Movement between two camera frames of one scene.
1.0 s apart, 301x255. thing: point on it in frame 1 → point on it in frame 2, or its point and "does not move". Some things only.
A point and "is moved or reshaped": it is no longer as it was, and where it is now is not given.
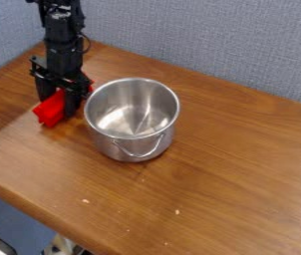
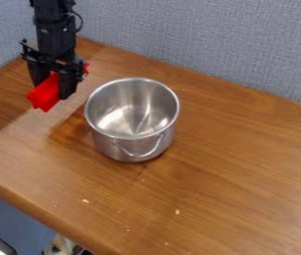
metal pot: (131, 113) does not move
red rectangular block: (51, 111) is moved or reshaped
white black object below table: (62, 246) does not move
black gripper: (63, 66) → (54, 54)
